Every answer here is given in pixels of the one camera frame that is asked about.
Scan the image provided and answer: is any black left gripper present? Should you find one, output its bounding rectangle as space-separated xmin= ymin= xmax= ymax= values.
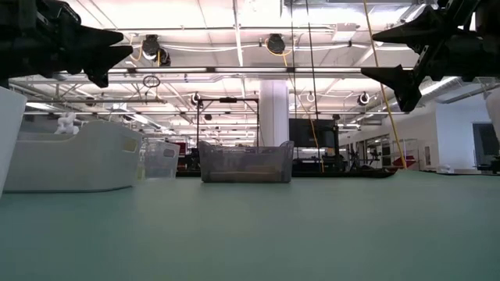
xmin=0 ymin=0 xmax=134 ymax=89

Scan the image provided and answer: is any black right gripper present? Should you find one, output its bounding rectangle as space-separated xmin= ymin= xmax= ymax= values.
xmin=360 ymin=0 xmax=500 ymax=113

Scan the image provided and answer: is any light grey translucent bin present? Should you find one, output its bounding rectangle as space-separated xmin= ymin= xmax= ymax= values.
xmin=3 ymin=119 xmax=144 ymax=193

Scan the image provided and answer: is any white plastic bin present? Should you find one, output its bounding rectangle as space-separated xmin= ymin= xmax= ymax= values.
xmin=0 ymin=86 xmax=28 ymax=198

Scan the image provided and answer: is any black monitor screen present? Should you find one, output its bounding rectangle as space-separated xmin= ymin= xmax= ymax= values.
xmin=288 ymin=118 xmax=338 ymax=148

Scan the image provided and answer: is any clear plastic bin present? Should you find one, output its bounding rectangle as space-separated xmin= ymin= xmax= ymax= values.
xmin=136 ymin=139 xmax=180 ymax=180

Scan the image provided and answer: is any white building pillar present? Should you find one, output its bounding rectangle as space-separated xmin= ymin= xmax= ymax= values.
xmin=259 ymin=80 xmax=291 ymax=148

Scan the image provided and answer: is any dark grey plastic bin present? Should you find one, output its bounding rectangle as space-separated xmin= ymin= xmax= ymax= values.
xmin=198 ymin=140 xmax=295 ymax=183

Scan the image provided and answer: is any yellow hanging power cable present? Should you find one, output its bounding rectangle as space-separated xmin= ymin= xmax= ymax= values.
xmin=362 ymin=0 xmax=408 ymax=169

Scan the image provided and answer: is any black aluminium table frame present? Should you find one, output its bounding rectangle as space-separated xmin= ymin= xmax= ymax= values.
xmin=175 ymin=166 xmax=400 ymax=180

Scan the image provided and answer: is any black camera rig frame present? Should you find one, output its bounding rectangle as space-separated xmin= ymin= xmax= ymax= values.
xmin=196 ymin=97 xmax=260 ymax=149

